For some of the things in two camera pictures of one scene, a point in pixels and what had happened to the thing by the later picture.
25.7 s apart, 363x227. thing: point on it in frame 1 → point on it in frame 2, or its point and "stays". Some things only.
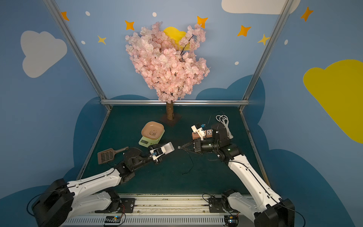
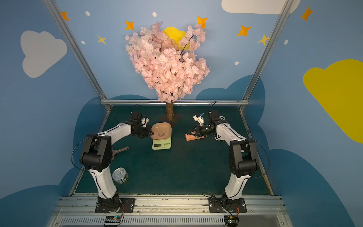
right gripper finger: (187, 144) → (192, 130)
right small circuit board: (231, 220) stays
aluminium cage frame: (173, 102) stays
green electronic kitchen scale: (147, 142) → (165, 144)
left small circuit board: (112, 220) stays
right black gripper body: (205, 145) → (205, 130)
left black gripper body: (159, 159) → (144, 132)
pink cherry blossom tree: (170, 68) stays
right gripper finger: (180, 147) → (188, 133)
